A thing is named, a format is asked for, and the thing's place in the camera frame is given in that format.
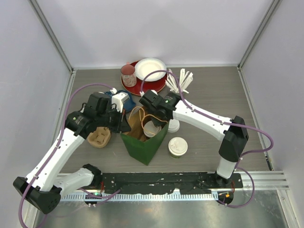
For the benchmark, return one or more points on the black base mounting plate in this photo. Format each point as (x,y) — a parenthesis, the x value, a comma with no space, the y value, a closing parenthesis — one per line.
(160,183)

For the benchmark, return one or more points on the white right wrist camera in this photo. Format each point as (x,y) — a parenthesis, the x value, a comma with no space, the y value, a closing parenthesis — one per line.
(148,91)

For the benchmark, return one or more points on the red round tray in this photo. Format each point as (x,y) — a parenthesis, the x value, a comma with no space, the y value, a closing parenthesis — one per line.
(142,85)

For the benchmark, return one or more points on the green brown paper bag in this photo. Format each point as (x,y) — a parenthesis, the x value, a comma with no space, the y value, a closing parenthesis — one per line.
(140,147)

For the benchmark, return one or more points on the pink floral mug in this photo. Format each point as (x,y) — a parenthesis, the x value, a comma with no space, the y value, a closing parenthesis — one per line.
(128,75)

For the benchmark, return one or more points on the green paper coffee cup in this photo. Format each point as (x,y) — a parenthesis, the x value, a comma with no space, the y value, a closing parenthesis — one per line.
(176,156)

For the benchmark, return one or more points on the bundle of wrapped white utensils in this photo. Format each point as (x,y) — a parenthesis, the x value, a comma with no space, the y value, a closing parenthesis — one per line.
(184,81)

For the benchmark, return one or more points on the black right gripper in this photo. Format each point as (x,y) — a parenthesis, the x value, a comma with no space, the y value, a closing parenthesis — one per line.
(157,122)

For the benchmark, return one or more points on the white cup lid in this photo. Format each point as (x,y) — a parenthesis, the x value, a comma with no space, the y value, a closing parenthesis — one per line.
(150,130)
(177,145)

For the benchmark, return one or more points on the cardboard cup carrier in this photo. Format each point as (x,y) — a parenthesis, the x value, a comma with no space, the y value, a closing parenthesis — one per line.
(100,137)

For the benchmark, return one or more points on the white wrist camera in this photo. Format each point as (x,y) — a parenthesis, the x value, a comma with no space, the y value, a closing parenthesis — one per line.
(118,99)
(148,91)

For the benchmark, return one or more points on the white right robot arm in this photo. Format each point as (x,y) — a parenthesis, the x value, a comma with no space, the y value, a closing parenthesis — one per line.
(233,138)

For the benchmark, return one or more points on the stack of white lids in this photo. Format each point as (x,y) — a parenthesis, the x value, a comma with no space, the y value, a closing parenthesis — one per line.
(174,126)

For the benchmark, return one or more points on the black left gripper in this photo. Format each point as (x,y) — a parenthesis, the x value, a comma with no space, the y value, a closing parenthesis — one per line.
(122,125)

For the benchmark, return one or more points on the white paper plate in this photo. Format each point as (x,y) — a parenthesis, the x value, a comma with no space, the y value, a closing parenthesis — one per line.
(148,65)

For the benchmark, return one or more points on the blue shell-shaped dish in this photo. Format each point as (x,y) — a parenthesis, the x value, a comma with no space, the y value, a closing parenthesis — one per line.
(128,105)

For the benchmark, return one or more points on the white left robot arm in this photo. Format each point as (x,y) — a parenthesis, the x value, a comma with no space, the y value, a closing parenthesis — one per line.
(41,187)

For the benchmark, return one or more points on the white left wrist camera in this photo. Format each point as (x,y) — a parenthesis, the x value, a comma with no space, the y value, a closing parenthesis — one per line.
(118,99)

